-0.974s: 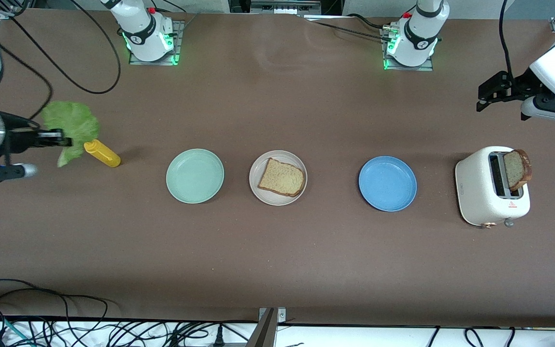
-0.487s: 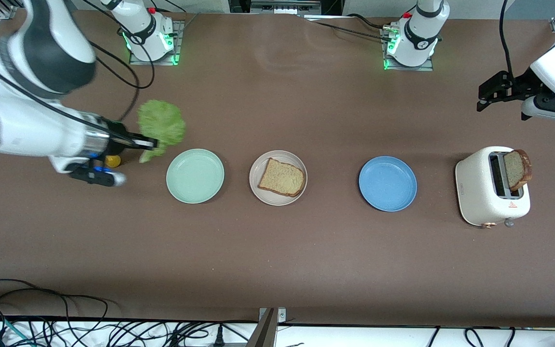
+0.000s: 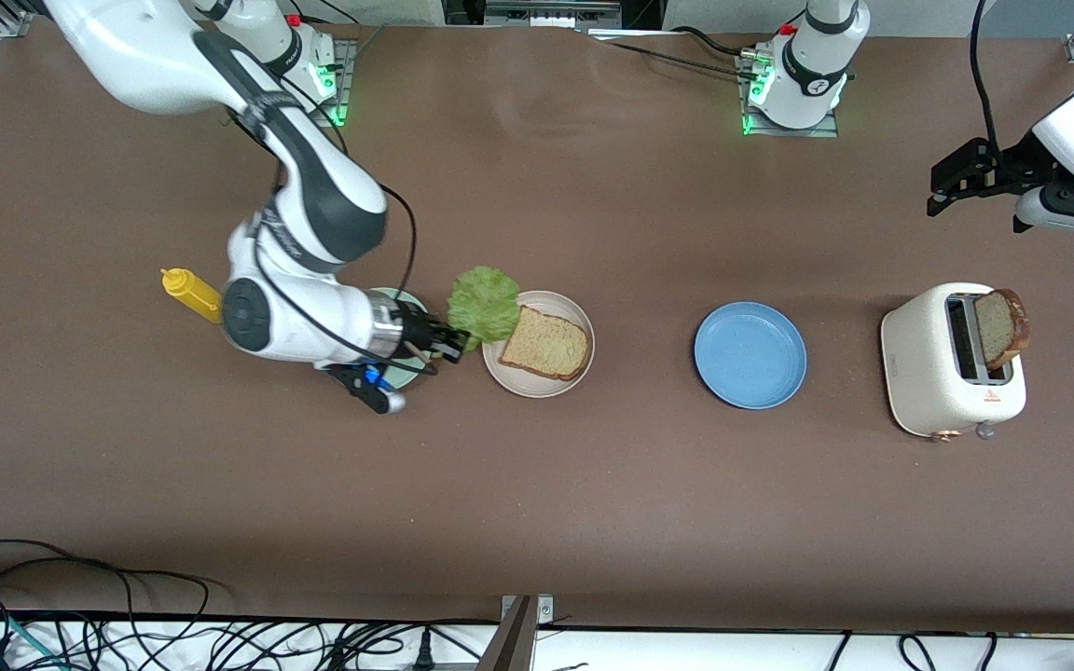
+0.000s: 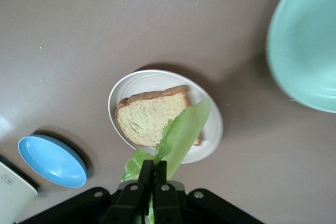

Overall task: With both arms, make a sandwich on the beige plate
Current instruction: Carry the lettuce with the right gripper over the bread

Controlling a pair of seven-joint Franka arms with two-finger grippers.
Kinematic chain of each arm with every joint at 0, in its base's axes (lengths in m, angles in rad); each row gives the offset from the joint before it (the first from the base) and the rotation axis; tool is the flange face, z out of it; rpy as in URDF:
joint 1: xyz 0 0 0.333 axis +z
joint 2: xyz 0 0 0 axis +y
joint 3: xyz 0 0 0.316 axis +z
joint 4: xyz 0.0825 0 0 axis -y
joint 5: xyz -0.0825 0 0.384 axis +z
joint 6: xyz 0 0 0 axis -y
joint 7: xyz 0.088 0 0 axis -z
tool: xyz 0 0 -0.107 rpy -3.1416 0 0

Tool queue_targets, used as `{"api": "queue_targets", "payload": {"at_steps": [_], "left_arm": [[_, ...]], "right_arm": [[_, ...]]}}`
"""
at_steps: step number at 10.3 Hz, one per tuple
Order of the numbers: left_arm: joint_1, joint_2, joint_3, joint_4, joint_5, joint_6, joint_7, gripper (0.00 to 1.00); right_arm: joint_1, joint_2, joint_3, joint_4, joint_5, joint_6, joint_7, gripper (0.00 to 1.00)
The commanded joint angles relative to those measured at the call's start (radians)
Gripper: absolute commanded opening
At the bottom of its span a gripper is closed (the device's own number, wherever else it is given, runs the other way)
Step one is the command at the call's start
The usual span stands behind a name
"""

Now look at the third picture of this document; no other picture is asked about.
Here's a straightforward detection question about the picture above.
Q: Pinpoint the beige plate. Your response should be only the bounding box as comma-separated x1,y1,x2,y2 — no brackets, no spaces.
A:
481,290,596,400

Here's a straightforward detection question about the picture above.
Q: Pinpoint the mint green plate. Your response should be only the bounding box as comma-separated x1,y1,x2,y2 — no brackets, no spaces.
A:
351,287,435,392

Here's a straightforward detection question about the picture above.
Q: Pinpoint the blue plate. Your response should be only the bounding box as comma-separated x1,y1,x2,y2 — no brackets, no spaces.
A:
694,301,808,410

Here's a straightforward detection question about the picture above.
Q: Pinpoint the green lettuce leaf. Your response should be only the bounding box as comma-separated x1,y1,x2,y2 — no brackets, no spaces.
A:
447,266,522,353

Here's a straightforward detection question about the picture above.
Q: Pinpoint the teal floor cable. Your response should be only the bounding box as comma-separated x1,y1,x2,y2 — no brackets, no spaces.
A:
0,606,62,671

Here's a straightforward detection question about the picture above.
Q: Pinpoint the black base cable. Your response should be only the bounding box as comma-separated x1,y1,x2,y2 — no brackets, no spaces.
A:
593,26,754,80

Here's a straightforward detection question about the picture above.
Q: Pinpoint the cream white toaster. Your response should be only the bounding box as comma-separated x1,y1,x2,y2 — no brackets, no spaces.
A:
880,282,1028,441

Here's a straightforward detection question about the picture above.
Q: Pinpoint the yellow squeeze bottle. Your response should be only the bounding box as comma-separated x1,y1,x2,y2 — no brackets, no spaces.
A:
160,267,224,325

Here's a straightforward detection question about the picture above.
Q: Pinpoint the grey metal background equipment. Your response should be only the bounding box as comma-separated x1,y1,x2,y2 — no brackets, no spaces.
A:
442,0,667,31

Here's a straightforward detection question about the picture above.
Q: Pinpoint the dark crust bread slice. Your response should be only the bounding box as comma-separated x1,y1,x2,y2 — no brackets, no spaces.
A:
973,288,1031,370

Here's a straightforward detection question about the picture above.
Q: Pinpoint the light brown bread slice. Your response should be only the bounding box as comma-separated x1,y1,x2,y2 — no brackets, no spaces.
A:
498,305,591,381

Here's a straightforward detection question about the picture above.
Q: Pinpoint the aluminium camera mount post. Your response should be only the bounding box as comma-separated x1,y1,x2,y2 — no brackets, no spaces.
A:
476,594,557,671

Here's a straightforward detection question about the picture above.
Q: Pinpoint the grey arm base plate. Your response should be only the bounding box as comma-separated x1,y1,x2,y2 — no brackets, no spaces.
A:
736,51,842,140
309,37,358,128

